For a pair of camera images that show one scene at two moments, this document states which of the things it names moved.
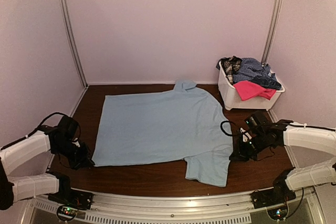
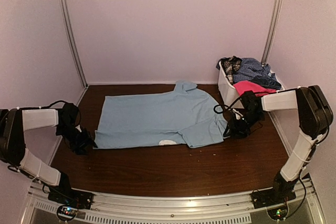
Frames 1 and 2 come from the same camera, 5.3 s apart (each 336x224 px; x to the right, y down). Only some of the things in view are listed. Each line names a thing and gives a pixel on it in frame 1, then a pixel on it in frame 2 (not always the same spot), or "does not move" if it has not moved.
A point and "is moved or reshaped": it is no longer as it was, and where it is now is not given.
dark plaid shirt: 230,65 does not move
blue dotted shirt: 251,67 does not move
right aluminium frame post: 272,30 does not move
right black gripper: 240,154 → 234,126
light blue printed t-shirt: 151,126 is moved or reshaped
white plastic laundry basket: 233,100 does not move
